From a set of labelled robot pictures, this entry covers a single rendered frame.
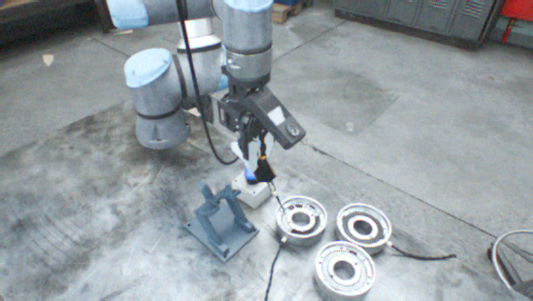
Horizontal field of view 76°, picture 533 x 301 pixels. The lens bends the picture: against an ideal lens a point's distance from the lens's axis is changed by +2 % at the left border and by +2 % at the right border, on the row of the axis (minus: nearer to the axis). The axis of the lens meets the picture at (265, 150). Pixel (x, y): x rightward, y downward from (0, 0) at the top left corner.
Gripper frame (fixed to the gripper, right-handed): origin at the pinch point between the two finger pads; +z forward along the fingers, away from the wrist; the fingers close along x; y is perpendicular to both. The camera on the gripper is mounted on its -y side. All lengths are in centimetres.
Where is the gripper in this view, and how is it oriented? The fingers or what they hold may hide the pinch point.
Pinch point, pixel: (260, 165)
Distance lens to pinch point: 67.4
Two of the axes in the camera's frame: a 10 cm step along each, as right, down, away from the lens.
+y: -7.4, -4.4, 5.1
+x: -6.8, 4.8, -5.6
